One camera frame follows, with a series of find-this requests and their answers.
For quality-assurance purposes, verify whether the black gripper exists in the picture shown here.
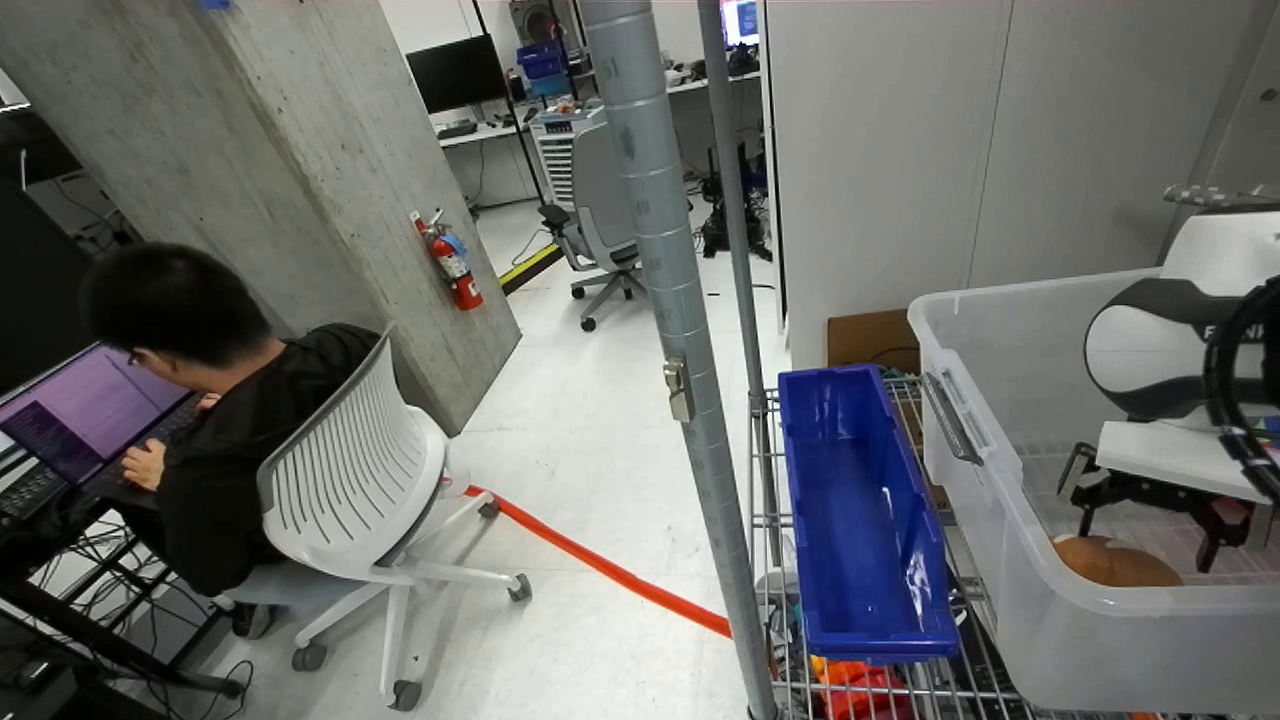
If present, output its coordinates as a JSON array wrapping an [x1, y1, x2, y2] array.
[[1054, 439, 1259, 576]]

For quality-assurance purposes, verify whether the tan bread roll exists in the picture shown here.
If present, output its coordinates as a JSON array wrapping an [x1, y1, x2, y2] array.
[[1052, 532, 1189, 594]]

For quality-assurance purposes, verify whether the clear plastic storage bin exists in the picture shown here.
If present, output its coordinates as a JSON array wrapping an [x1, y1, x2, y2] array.
[[905, 267, 1280, 716]]

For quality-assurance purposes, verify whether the blue plastic bin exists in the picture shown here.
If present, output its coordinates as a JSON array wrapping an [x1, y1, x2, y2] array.
[[774, 364, 964, 667]]

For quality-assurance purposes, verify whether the small cardboard box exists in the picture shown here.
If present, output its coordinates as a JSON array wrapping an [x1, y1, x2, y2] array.
[[822, 306, 925, 380]]

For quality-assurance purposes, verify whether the orange floor tape strip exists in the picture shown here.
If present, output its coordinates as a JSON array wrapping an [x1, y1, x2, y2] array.
[[458, 480, 740, 644]]

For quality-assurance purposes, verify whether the grey office chair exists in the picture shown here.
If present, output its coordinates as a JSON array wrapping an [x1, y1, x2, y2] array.
[[535, 118, 714, 336]]

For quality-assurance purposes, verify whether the red fire extinguisher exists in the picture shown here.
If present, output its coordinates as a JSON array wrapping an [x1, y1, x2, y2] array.
[[411, 203, 489, 316]]

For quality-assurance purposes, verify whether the white mesh office chair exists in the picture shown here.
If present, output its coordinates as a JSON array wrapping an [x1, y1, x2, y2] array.
[[211, 333, 535, 716]]

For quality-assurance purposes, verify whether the black desktop monitor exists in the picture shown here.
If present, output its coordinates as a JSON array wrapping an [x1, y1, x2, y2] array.
[[404, 31, 513, 119]]

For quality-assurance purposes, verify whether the person in black shirt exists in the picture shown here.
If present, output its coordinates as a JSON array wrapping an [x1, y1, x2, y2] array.
[[75, 239, 384, 602]]

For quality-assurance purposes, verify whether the purple laptop screen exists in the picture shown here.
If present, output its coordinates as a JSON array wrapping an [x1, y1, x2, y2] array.
[[0, 341, 200, 492]]

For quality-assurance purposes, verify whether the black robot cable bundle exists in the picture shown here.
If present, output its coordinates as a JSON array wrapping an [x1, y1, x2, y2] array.
[[1201, 271, 1280, 509]]

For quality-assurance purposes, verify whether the metal wire rack shelf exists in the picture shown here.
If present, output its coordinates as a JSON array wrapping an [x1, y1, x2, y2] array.
[[744, 368, 1280, 720]]

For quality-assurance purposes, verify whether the grey metal rack post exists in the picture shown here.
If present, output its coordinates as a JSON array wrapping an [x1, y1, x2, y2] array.
[[690, 0, 781, 452], [575, 0, 783, 720]]

